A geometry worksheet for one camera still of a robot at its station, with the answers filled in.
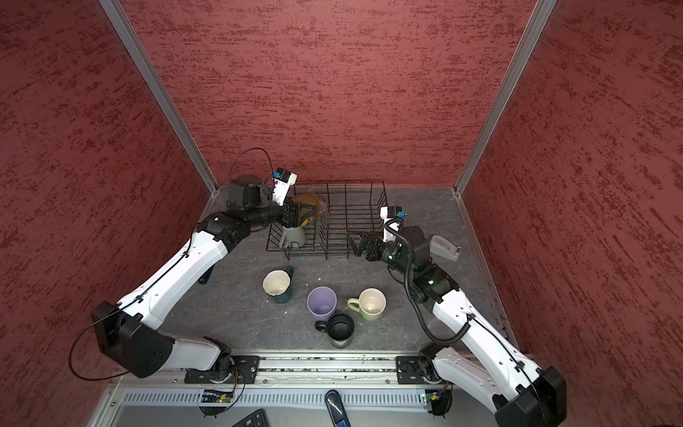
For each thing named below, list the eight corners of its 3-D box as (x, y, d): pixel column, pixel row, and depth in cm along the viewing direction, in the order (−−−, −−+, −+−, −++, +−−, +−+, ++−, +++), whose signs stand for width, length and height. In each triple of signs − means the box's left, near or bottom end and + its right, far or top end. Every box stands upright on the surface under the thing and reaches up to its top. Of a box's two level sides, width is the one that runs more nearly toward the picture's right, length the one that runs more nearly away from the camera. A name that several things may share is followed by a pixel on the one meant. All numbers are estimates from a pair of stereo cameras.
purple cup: (309, 328, 84) (304, 315, 74) (312, 302, 89) (307, 286, 79) (336, 328, 84) (335, 315, 74) (337, 302, 89) (336, 286, 79)
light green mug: (349, 311, 87) (349, 299, 79) (363, 293, 91) (365, 279, 83) (372, 330, 84) (375, 320, 75) (386, 310, 88) (390, 298, 79)
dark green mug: (269, 306, 88) (260, 293, 79) (274, 279, 94) (267, 263, 85) (293, 306, 88) (287, 293, 79) (297, 279, 94) (292, 264, 86)
